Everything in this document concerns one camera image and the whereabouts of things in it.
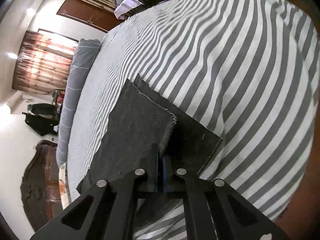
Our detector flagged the grey white striped bed sheet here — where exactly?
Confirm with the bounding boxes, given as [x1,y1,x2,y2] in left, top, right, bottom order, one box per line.
[67,0,319,239]

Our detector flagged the hanging dark jackets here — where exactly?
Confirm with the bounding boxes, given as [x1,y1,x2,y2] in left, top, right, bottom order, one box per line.
[22,103,60,137]

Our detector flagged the brown wooden door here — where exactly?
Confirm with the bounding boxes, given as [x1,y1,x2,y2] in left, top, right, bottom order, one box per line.
[57,0,123,33]

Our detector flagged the grey rolled duvet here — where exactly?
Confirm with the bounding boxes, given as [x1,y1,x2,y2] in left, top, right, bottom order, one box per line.
[56,39,101,167]

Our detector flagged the black denim pants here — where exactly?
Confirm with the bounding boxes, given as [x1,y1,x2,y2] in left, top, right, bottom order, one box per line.
[77,75,222,193]

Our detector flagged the beige patterned curtain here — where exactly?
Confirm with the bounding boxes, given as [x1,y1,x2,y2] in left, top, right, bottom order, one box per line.
[12,30,78,95]

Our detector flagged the floral white pillow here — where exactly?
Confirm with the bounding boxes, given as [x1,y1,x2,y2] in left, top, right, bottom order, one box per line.
[59,162,71,210]

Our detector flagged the dark wooden headboard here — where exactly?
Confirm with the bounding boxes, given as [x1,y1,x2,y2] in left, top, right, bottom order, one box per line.
[20,140,62,231]

